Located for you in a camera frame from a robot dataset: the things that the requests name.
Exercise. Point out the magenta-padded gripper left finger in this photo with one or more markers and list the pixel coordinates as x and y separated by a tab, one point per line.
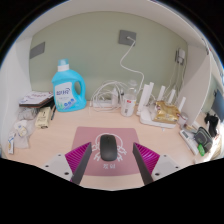
77	157

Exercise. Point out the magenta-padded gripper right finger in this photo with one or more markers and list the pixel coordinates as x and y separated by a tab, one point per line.
147	157

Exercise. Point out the black computer mouse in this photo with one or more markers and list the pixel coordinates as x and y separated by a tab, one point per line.
108	147

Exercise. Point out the pink mouse pad, girl drawing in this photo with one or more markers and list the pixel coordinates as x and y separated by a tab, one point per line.
86	136

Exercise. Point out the white router with antennas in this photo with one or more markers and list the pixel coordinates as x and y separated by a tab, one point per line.
146	115

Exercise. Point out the white remote control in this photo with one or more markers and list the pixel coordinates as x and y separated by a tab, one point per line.
188	140

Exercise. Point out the gold foil packet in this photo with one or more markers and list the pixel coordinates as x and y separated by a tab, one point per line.
166	111

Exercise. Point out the black pen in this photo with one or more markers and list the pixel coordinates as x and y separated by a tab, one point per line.
53	112

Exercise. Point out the small yellow box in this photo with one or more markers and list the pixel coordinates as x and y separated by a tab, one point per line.
43	117

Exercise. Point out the small white bottle, red label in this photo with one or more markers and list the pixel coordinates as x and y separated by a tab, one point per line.
128	103

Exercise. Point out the white power strip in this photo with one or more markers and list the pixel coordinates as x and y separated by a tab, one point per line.
103	104

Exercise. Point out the grey black pouch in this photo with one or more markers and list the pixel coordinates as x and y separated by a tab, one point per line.
204	138

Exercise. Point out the yellow white snack packet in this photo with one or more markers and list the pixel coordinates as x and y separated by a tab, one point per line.
21	128

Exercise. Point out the clear plastic bag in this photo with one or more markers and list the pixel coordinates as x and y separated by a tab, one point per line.
28	114

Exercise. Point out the blue white sachet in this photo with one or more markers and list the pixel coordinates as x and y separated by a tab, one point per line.
11	143

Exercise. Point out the blue detergent bottle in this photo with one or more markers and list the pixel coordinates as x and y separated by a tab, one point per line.
65	86

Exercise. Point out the stack of booklets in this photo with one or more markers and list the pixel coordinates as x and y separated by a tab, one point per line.
36	98

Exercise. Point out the small white wall plug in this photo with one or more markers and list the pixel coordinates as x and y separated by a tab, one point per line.
181	56

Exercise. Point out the wide grey wall plate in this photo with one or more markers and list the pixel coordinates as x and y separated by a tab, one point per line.
37	50

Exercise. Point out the square grey wall socket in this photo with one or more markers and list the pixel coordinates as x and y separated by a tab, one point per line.
125	36

